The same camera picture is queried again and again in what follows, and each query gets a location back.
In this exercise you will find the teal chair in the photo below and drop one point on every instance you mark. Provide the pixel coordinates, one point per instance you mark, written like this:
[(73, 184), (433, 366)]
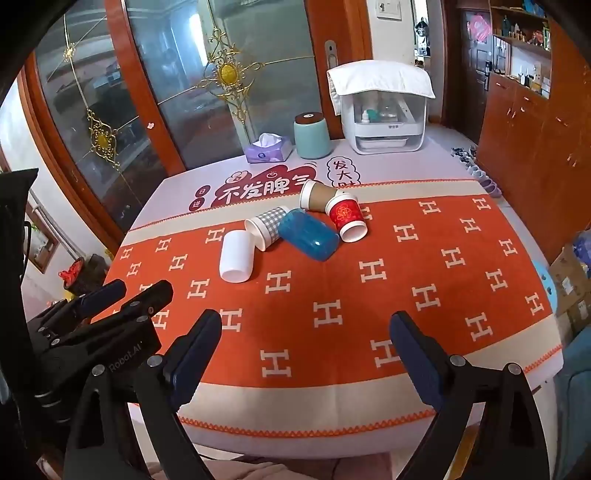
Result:
[(577, 397)]

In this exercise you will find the purple tissue box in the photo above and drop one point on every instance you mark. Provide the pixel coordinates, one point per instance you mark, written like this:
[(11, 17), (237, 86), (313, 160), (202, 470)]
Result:
[(267, 151)]

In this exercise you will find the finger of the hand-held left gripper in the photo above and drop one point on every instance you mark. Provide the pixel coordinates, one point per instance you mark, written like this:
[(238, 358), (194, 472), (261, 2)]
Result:
[(102, 297), (152, 295)]

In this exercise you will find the white plastic cup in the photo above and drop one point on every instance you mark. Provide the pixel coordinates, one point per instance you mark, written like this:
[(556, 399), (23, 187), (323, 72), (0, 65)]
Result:
[(237, 256)]

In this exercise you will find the light blue round stool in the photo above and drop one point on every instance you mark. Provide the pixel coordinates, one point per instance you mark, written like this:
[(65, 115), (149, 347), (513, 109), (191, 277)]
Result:
[(545, 286)]

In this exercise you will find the red patterned paper cup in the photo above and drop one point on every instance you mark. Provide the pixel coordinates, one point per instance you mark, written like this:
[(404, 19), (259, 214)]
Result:
[(346, 216)]

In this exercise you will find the green canister brown lid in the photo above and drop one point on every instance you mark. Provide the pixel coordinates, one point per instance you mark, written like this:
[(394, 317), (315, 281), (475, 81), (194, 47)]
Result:
[(312, 137)]

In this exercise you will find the brown paper cup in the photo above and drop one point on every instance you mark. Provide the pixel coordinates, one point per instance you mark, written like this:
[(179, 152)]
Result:
[(317, 194)]

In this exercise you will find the white countertop appliance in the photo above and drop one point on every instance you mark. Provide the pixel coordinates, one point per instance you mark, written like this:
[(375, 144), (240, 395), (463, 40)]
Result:
[(385, 129)]

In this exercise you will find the white folded towel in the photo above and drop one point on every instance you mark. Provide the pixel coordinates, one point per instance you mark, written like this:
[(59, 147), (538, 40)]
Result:
[(381, 81)]

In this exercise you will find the blue translucent plastic cup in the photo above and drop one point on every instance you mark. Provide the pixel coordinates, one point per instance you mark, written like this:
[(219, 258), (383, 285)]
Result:
[(310, 234)]

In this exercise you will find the grey checkered paper cup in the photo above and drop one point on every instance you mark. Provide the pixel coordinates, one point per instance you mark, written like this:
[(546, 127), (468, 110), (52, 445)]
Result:
[(267, 227)]

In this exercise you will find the dark plant pot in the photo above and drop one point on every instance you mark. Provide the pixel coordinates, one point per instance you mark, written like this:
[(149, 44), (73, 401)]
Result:
[(94, 272)]

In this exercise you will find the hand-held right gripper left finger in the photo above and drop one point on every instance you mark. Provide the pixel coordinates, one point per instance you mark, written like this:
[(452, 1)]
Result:
[(191, 364)]

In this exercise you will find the pink cloth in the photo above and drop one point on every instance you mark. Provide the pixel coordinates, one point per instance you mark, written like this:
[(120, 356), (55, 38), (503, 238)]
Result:
[(277, 468)]

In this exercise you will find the pink door sign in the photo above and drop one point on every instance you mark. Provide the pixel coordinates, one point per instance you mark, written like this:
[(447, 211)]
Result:
[(479, 26)]

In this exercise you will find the stack of cardboard boxes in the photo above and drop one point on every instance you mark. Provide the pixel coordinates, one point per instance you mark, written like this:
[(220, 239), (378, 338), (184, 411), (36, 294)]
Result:
[(572, 286)]

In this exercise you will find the red ornament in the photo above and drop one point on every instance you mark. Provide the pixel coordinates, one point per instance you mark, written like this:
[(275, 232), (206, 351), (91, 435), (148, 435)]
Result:
[(71, 273)]

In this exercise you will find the framed wall picture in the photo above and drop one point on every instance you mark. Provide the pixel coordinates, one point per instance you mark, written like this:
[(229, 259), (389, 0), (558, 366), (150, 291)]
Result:
[(40, 237)]

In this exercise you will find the orange patterned blanket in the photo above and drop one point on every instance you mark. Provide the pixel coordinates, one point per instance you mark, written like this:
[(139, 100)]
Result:
[(323, 286)]

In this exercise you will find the wooden cabinet with shelves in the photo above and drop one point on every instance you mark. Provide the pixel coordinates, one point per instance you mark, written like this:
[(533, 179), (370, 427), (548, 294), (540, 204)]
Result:
[(531, 138)]

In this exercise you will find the row of slippers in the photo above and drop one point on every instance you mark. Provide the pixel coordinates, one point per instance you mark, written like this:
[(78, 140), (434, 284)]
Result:
[(480, 173)]

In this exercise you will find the wooden framed glass door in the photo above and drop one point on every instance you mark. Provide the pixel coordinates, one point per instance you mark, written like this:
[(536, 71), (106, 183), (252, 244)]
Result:
[(221, 92), (83, 115)]

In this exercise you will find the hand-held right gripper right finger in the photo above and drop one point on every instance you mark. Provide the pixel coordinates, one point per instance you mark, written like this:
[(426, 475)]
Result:
[(418, 357)]

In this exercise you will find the dark entrance door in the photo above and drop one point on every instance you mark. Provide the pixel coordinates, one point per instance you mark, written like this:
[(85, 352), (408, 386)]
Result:
[(475, 87)]

